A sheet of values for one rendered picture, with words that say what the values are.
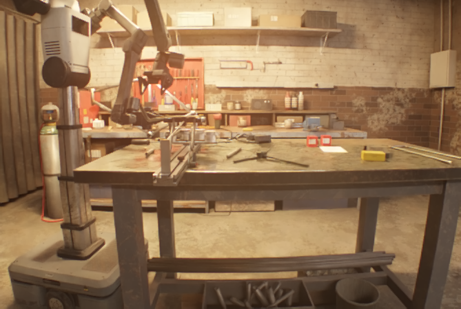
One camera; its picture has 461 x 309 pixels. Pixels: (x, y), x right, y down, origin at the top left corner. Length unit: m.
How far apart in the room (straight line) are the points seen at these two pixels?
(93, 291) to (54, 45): 1.21
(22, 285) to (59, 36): 1.30
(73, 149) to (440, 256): 1.75
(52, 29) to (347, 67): 3.15
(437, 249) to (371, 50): 2.94
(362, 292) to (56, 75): 1.87
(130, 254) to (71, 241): 0.71
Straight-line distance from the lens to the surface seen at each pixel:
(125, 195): 0.99
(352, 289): 1.60
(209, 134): 1.14
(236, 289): 1.46
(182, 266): 1.55
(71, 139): 1.56
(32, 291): 1.81
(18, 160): 3.77
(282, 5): 3.61
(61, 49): 1.53
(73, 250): 1.73
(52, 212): 3.03
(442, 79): 4.04
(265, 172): 0.84
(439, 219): 1.28
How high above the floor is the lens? 1.09
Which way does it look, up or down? 7 degrees down
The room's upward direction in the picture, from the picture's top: straight up
